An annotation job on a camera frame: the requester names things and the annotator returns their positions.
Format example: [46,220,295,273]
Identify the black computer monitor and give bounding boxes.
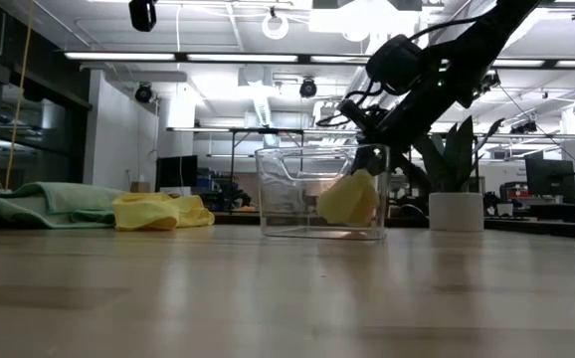
[155,154,199,193]
[524,157,575,205]

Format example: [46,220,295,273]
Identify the green plant in white pot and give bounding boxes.
[413,114,506,233]

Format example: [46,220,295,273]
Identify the yellow microfiber towel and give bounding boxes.
[315,168,382,229]
[111,192,216,233]

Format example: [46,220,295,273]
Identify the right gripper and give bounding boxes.
[350,101,421,176]

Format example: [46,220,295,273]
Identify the black framed background table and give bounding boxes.
[227,127,308,193]

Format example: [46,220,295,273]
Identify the black ceiling spotlights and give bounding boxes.
[471,72,501,102]
[509,120,539,135]

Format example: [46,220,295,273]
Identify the white ceiling ring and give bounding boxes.
[261,12,290,41]

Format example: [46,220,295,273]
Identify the clear plastic bin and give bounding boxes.
[255,143,391,242]

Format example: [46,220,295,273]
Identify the green microfiber towel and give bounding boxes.
[0,181,130,231]

